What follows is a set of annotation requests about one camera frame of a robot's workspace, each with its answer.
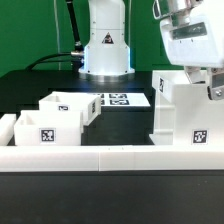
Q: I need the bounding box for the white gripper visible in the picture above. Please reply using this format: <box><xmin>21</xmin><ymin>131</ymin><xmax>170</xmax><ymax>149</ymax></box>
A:
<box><xmin>159</xmin><ymin>2</ymin><xmax>224</xmax><ymax>100</ymax></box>

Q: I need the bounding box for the white drawer cabinet box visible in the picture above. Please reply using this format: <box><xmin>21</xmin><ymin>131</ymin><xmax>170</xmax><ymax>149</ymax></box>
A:
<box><xmin>150</xmin><ymin>70</ymin><xmax>224</xmax><ymax>146</ymax></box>

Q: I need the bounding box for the white drawer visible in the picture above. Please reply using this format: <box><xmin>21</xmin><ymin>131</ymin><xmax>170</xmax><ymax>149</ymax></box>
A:
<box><xmin>14</xmin><ymin>110</ymin><xmax>83</xmax><ymax>146</ymax></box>
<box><xmin>39</xmin><ymin>91</ymin><xmax>101</xmax><ymax>126</ymax></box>

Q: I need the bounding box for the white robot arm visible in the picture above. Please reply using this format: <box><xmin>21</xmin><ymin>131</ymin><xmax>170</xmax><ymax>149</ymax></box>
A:
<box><xmin>79</xmin><ymin>0</ymin><xmax>224</xmax><ymax>100</ymax></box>

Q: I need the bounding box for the white marker sheet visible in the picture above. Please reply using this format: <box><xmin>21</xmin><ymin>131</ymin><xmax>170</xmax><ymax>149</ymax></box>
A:
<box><xmin>99</xmin><ymin>93</ymin><xmax>150</xmax><ymax>107</ymax></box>

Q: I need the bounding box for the white left fence block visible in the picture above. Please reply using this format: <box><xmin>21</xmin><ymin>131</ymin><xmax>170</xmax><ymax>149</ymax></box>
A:
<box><xmin>0</xmin><ymin>114</ymin><xmax>16</xmax><ymax>146</ymax></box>

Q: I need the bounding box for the white front fence wall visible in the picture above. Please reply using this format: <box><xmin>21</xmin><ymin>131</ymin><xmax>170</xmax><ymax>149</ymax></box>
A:
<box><xmin>0</xmin><ymin>145</ymin><xmax>224</xmax><ymax>172</ymax></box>

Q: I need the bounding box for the black hose cable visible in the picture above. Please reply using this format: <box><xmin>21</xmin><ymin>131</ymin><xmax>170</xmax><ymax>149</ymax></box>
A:
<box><xmin>25</xmin><ymin>0</ymin><xmax>85</xmax><ymax>71</ymax></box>

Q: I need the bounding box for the grey thin cable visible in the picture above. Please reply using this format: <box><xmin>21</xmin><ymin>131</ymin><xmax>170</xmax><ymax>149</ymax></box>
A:
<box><xmin>53</xmin><ymin>0</ymin><xmax>62</xmax><ymax>71</ymax></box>

